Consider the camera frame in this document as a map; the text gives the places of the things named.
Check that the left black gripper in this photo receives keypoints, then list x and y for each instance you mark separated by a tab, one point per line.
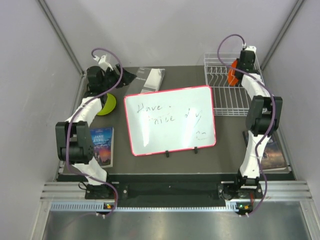
126	78

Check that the orange plate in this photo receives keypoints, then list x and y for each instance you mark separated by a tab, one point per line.
231	77

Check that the lime green plate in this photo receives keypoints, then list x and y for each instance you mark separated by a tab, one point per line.
109	105

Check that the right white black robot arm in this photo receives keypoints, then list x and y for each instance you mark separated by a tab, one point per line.
262	121

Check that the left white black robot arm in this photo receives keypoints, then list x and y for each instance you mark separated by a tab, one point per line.
73	137

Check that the Jane Eyre book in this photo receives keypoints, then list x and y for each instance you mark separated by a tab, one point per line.
103	143

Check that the red framed whiteboard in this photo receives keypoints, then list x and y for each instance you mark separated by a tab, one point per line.
170	120

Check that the Tale of Two Cities book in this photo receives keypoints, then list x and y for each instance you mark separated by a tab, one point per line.
272	158

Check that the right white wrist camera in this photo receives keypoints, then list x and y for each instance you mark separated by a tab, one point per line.
249	48

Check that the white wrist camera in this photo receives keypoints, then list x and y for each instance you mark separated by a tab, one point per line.
249	48
103	61

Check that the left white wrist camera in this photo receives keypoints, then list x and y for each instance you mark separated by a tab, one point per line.
103	61

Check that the white wire dish rack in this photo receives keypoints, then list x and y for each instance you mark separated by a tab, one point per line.
228	100

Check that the aluminium frame rail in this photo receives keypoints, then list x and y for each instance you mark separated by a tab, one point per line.
62	191

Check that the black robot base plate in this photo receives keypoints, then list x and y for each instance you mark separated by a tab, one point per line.
130	191

